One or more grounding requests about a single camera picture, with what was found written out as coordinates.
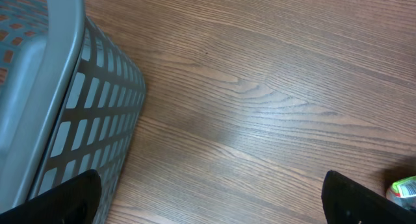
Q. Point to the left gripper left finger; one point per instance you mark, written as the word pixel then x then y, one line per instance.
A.
pixel 74 201

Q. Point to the green snack packet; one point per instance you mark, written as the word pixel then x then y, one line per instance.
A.
pixel 402 193

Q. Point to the grey plastic mesh basket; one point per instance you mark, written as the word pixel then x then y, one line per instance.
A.
pixel 70 100

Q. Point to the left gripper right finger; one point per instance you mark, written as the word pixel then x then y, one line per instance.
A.
pixel 346 201

